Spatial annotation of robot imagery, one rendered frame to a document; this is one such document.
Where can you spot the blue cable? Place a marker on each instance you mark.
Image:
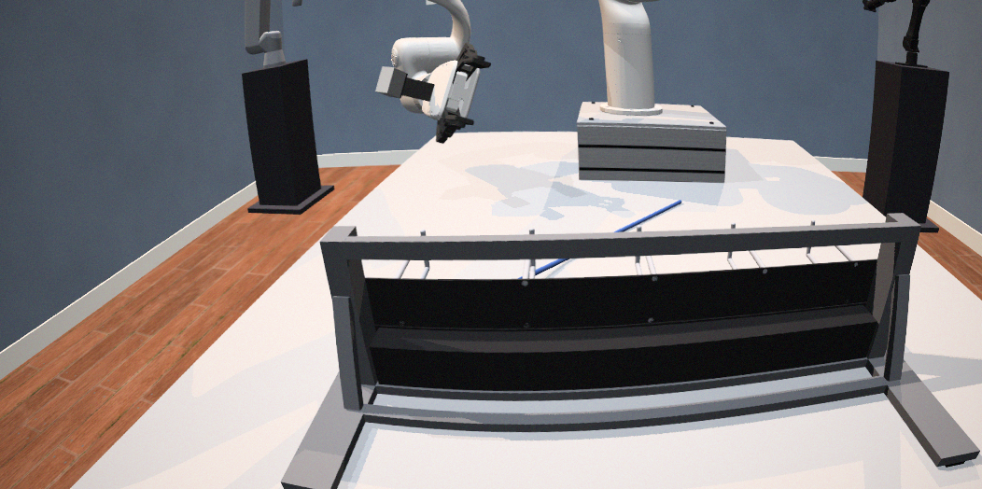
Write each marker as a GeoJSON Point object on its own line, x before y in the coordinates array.
{"type": "Point", "coordinates": [558, 261]}

